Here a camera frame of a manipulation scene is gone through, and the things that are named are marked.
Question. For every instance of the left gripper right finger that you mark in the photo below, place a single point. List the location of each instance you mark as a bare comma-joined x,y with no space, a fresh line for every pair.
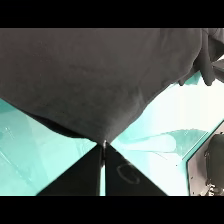
128,178

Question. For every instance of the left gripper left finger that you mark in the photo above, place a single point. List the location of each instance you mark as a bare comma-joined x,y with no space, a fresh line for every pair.
83,176

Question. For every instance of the black garment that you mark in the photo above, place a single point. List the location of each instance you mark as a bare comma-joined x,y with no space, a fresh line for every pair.
90,80

